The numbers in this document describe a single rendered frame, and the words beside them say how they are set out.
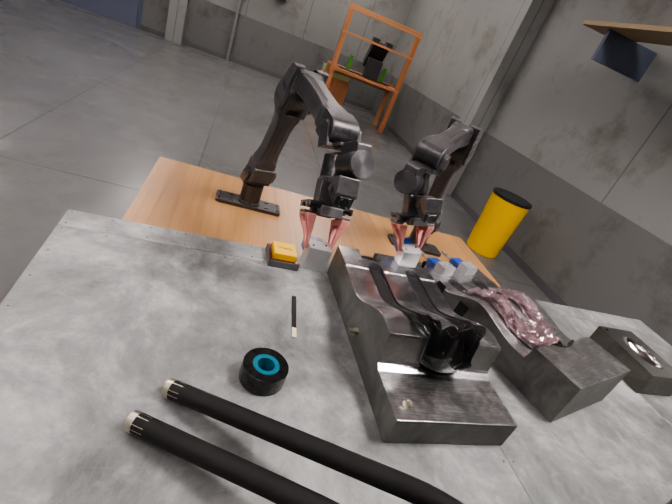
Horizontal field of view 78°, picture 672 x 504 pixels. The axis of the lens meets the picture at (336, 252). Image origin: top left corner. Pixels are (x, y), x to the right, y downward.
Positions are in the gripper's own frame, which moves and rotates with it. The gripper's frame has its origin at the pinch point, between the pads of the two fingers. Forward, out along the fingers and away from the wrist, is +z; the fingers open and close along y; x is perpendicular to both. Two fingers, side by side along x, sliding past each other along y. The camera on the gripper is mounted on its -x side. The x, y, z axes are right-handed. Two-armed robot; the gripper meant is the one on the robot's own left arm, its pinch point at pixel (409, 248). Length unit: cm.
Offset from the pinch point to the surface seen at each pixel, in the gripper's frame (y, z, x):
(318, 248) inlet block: -28.0, -2.6, -16.6
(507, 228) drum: 204, 26, 231
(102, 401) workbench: -63, 16, -40
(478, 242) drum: 187, 43, 248
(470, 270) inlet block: 26.3, 8.5, 10.6
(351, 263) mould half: -17.0, 3.3, -5.1
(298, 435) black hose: -36, 16, -50
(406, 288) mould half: -3.7, 8.1, -9.5
